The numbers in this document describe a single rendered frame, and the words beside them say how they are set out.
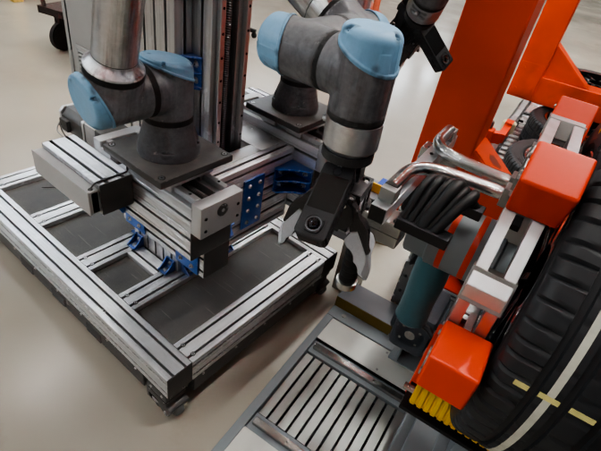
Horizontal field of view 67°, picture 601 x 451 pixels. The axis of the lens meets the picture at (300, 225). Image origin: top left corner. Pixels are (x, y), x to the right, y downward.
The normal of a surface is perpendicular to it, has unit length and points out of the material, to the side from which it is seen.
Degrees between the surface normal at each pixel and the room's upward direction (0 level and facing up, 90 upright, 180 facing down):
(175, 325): 0
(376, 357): 0
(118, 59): 104
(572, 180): 35
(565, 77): 90
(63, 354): 0
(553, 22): 90
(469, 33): 90
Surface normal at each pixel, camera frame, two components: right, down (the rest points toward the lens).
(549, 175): -0.18, -0.40
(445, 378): -0.54, 0.44
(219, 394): 0.15, -0.79
